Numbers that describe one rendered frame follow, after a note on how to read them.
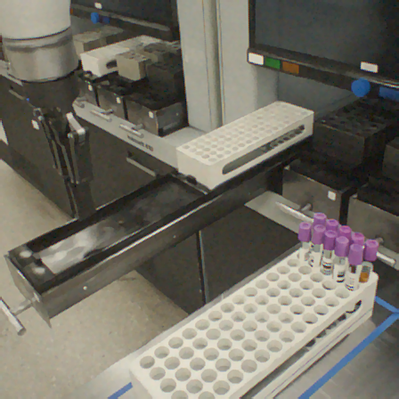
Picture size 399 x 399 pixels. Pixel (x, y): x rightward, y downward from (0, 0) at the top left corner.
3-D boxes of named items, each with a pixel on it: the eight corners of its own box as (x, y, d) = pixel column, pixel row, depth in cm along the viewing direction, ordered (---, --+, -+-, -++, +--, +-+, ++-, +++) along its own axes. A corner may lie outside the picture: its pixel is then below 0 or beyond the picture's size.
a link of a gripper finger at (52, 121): (70, 109, 72) (75, 109, 71) (89, 176, 77) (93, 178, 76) (46, 117, 70) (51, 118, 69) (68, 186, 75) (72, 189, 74)
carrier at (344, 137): (368, 164, 92) (371, 134, 89) (362, 167, 91) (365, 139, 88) (317, 145, 100) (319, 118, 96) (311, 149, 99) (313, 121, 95)
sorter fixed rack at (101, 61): (158, 49, 169) (157, 30, 165) (177, 54, 162) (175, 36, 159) (83, 74, 153) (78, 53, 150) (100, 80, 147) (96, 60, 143)
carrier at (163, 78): (181, 93, 128) (179, 71, 125) (175, 96, 127) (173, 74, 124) (154, 84, 136) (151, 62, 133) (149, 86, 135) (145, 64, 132)
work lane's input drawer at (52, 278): (281, 144, 119) (282, 109, 114) (329, 163, 110) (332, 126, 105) (-10, 299, 82) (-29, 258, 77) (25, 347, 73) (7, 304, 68)
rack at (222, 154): (278, 126, 112) (279, 100, 109) (313, 138, 106) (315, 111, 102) (177, 176, 97) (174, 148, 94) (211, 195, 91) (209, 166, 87)
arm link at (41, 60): (52, 18, 70) (61, 59, 73) (-10, 33, 66) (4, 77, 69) (84, 28, 64) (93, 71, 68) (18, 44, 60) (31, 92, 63)
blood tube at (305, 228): (294, 290, 66) (297, 227, 59) (298, 282, 67) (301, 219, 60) (305, 294, 65) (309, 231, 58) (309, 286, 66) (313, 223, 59)
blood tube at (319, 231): (317, 291, 65) (325, 223, 59) (319, 300, 64) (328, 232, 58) (305, 291, 65) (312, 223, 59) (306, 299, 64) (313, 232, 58)
